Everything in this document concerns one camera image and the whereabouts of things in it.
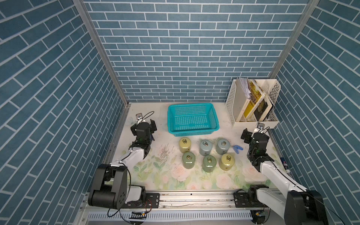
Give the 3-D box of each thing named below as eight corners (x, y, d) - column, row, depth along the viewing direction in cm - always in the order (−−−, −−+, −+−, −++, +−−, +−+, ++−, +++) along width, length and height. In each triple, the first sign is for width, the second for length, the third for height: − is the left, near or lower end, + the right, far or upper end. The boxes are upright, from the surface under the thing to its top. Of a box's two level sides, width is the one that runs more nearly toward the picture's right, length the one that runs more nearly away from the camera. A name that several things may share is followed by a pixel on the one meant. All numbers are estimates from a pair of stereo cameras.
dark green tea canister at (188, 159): (180, 164, 89) (180, 158, 81) (186, 155, 93) (186, 149, 85) (190, 171, 86) (191, 166, 79) (196, 161, 90) (197, 155, 83)
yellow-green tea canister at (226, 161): (219, 170, 86) (222, 165, 79) (218, 159, 90) (220, 153, 84) (232, 170, 86) (236, 165, 79) (230, 159, 90) (233, 153, 84)
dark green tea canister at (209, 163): (202, 172, 86) (204, 167, 78) (201, 160, 90) (203, 154, 83) (214, 172, 86) (217, 167, 78) (213, 160, 90) (215, 154, 83)
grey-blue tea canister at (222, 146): (216, 155, 92) (219, 149, 85) (215, 144, 97) (217, 138, 90) (227, 155, 92) (231, 149, 85) (225, 144, 97) (228, 138, 90)
